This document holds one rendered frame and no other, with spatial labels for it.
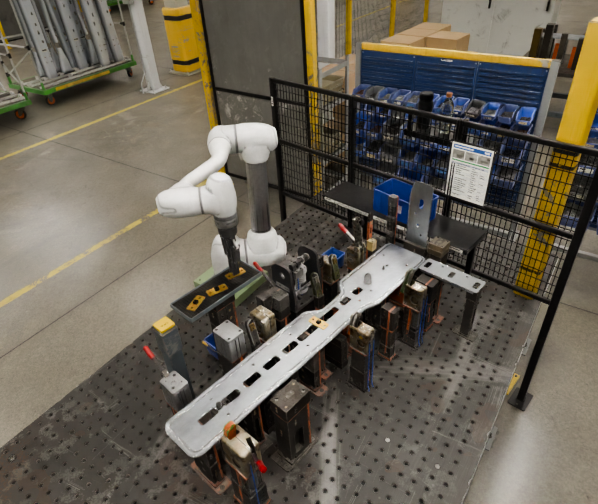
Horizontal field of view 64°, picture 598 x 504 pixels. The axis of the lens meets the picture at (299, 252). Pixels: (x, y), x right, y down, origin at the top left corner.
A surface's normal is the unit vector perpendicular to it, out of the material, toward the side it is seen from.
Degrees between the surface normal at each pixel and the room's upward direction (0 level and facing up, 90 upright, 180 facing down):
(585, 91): 93
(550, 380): 0
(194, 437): 0
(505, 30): 90
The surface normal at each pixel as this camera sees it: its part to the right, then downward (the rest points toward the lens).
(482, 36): -0.56, 0.51
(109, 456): -0.05, -0.81
